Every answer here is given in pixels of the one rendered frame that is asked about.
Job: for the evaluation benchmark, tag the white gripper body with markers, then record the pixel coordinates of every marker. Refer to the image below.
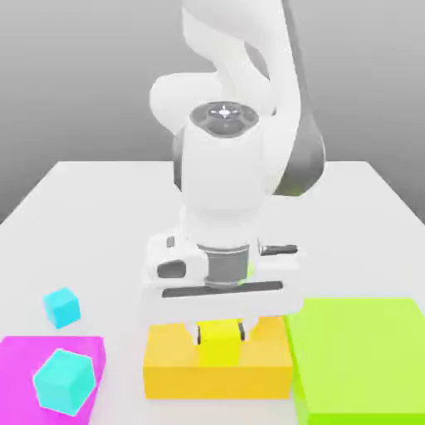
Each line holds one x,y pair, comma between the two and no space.
219,307

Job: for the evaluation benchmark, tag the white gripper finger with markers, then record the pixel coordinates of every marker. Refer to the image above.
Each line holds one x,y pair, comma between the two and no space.
247,327
193,332

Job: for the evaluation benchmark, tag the small yellow cube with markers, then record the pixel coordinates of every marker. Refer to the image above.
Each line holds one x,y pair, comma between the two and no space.
219,348

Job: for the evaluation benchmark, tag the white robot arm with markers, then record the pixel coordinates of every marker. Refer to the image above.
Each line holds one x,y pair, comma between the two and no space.
219,172

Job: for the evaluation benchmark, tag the small cyan cube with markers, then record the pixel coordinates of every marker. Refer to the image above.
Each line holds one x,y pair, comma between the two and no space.
62,308

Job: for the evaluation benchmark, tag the small turquoise cube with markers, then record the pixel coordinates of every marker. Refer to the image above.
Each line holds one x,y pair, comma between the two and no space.
64,382

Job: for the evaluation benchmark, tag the large orange box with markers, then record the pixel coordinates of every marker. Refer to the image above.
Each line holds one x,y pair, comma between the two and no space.
265,365

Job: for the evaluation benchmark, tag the large green box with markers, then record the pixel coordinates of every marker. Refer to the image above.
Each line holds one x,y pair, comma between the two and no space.
358,358

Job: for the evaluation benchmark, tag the large magenta box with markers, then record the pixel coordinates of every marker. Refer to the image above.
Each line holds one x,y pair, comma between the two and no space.
20,365

